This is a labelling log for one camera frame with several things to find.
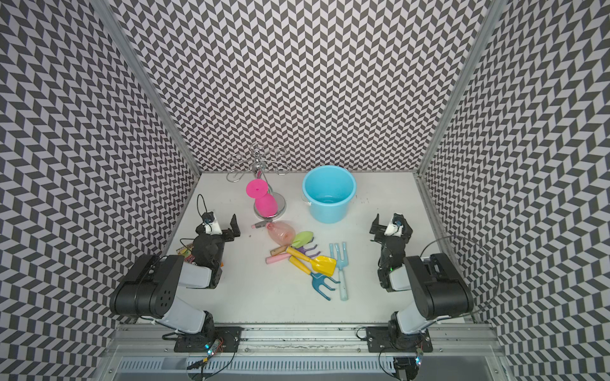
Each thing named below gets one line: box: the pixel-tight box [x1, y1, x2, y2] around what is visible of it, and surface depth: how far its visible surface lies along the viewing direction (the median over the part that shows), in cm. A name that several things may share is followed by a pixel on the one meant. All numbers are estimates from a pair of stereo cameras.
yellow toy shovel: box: [285, 246, 337, 277], surface depth 91 cm
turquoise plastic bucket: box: [301, 165, 357, 224], surface depth 96 cm
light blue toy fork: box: [328, 242, 349, 301], surface depth 91 cm
